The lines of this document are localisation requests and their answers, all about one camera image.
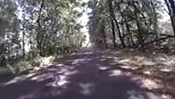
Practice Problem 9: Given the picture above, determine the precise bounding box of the leaf-strewn dirt verge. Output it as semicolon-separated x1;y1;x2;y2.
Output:
98;36;175;99

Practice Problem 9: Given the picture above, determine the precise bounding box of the dark asphalt forest road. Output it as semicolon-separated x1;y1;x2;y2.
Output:
0;35;175;99

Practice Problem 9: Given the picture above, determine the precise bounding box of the wood of trees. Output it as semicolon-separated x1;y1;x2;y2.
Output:
82;0;175;68
0;0;93;72

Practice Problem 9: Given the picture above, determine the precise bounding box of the grassy overgrown verge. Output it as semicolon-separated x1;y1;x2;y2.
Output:
0;50;77;84

